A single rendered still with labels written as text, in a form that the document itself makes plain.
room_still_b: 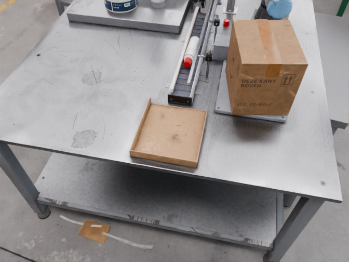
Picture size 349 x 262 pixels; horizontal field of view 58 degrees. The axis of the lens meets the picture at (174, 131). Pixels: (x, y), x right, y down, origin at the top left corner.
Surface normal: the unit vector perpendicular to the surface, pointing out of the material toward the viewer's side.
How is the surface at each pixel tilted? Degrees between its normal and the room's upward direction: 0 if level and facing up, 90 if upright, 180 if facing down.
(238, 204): 2
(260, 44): 0
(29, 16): 0
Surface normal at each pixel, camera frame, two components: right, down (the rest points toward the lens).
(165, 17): 0.00, -0.65
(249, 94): -0.01, 0.76
